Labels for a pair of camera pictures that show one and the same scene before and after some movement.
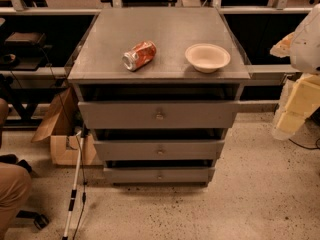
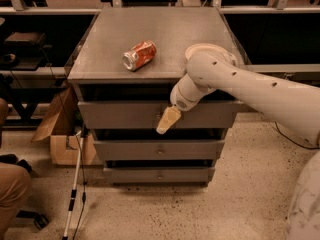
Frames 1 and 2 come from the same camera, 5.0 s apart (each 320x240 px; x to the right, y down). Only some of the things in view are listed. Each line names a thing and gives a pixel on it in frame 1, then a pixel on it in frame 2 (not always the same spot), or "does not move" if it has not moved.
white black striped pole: [73, 193] does not move
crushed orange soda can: [140, 55] does not move
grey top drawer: [201, 114] does not move
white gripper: [307, 47] → [179, 102]
